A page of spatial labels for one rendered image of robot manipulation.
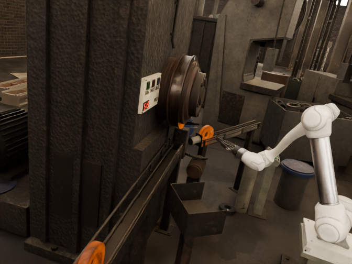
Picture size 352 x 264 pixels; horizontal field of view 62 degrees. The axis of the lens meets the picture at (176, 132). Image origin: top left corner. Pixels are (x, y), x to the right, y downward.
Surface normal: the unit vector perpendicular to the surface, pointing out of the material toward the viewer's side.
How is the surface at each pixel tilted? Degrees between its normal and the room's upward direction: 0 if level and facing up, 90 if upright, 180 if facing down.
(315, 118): 80
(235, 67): 90
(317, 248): 90
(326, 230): 92
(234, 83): 90
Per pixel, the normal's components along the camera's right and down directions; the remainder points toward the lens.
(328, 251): -0.36, 0.27
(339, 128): 0.00, 0.34
